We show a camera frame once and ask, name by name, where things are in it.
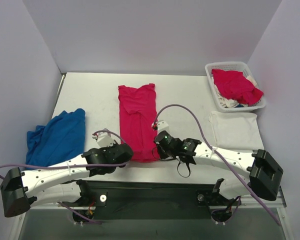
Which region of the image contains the pink t shirt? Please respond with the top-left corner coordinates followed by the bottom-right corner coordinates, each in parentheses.
top-left (118, 83), bottom-right (159, 163)
top-left (211, 69), bottom-right (264, 106)

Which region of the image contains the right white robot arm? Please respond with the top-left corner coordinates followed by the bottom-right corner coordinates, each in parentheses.
top-left (154, 130), bottom-right (284, 204)

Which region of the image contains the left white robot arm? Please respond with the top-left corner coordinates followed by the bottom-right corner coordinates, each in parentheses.
top-left (0, 143), bottom-right (134, 218)

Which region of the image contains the blue t shirt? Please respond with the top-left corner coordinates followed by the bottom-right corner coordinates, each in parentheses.
top-left (25, 108), bottom-right (86, 167)

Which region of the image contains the white folded t shirt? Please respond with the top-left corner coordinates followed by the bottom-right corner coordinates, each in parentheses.
top-left (209, 111), bottom-right (264, 151)

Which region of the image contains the pink t shirt in basket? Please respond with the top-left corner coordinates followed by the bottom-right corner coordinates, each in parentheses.
top-left (211, 69), bottom-right (264, 106)

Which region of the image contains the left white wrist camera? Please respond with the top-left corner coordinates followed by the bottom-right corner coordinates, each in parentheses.
top-left (91, 128), bottom-right (116, 148)

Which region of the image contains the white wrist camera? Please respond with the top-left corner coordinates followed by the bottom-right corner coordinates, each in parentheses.
top-left (91, 128), bottom-right (116, 148)
top-left (151, 120), bottom-right (170, 134)

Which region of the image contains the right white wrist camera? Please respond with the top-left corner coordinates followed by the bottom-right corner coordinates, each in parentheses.
top-left (151, 120), bottom-right (170, 134)

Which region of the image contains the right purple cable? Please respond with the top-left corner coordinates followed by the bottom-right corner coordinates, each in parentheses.
top-left (151, 104), bottom-right (282, 227)

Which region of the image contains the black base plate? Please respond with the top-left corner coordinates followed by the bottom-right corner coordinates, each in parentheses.
top-left (64, 180), bottom-right (241, 221)

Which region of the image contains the aluminium frame rail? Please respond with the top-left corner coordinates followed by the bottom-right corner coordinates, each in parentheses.
top-left (276, 186), bottom-right (287, 208)

